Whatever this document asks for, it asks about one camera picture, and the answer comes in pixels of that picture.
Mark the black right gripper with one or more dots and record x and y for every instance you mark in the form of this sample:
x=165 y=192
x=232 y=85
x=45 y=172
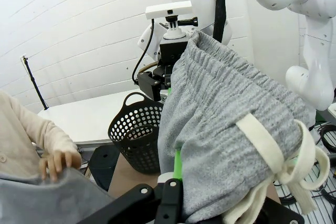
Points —
x=170 y=52

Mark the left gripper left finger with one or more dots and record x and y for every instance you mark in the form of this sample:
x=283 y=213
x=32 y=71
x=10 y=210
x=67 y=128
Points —
x=168 y=203

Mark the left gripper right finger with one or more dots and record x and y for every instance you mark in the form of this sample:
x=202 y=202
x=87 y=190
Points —
x=283 y=216

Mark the grey training pants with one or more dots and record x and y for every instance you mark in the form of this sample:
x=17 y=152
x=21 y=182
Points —
x=223 y=103

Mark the person's right forearm cream sleeve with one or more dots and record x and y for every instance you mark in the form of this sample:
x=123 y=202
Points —
x=34 y=132

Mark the person's right hand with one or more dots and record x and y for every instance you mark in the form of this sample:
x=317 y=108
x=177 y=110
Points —
x=65 y=159

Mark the black perforated plastic basket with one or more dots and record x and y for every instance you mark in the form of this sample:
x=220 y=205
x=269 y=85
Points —
x=136 y=153

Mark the white table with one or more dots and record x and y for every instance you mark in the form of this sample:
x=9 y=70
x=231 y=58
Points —
x=86 y=119

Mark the black square stool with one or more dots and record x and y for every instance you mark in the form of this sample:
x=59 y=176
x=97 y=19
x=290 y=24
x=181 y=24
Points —
x=102 y=163

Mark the black tripod stand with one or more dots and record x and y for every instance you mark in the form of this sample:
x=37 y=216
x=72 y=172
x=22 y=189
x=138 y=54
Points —
x=36 y=87

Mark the person's torso cream cardigan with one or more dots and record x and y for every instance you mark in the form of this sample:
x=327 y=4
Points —
x=10 y=163

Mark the slotted aluminium rail frame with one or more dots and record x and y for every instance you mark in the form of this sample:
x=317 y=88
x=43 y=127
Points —
x=328 y=214

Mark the black white camera mount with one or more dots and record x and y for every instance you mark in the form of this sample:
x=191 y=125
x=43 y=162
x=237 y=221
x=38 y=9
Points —
x=173 y=33

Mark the white bar wrist camera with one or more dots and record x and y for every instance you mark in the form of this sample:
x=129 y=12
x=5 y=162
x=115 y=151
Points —
x=178 y=7

